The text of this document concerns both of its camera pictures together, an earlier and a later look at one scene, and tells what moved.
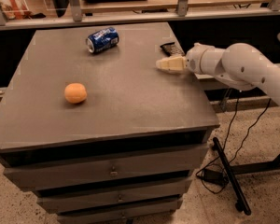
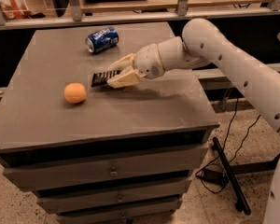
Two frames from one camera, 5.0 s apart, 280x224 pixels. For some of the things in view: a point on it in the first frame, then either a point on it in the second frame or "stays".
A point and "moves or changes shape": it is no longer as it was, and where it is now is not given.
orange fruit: (76, 92) stays
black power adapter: (216, 176) stays
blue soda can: (102, 40) stays
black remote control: (172, 49) moves or changes shape
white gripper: (194, 61) -> (147, 61)
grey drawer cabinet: (82, 114) stays
